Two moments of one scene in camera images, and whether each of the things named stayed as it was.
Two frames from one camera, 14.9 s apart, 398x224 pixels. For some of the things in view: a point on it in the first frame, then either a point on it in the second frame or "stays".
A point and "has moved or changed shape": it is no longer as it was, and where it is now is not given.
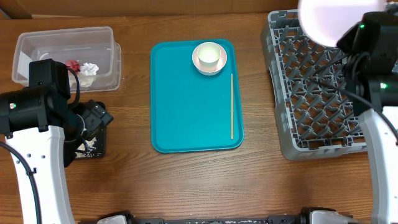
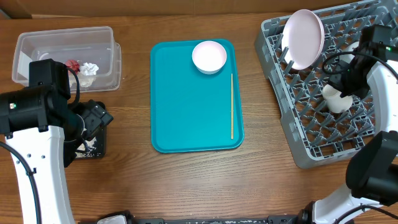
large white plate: [326, 22] to [303, 38]
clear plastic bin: [94, 59] stays
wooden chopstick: [232, 106] stays
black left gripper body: [94, 119] stays
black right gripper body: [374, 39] to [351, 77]
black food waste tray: [92, 148] stays
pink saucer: [220, 64] stays
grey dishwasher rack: [313, 112] has moved or changed shape
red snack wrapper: [74, 65] stays
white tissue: [87, 73] stays
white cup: [209, 54] to [334, 102]
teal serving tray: [190, 111] stays
